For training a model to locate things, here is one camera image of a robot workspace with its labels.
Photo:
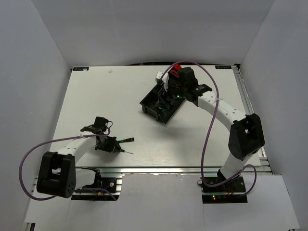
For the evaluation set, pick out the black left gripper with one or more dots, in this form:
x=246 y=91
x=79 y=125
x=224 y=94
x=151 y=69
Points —
x=113 y=143

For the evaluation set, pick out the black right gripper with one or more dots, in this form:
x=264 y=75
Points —
x=162 y=102

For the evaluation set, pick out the red utility knife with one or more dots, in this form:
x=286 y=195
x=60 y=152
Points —
x=174 y=70

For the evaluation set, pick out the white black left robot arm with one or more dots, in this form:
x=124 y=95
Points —
x=58 y=175

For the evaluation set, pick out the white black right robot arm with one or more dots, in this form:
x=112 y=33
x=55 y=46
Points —
x=245 y=131

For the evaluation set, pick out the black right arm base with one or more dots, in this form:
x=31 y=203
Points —
x=228 y=193

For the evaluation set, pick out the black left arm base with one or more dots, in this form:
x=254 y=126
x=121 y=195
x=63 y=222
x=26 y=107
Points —
x=92 y=184

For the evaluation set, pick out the blue table label right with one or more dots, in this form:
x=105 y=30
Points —
x=223 y=67

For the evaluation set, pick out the blue table label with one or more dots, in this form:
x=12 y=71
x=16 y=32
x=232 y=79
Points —
x=80 y=69
x=223 y=67

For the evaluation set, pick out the black three-compartment bin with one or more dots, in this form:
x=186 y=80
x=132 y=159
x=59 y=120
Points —
x=158 y=97

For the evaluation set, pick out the blue table label left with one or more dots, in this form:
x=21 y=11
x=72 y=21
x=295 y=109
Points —
x=80 y=69

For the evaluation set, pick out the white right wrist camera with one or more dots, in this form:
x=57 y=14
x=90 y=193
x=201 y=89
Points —
x=162 y=79

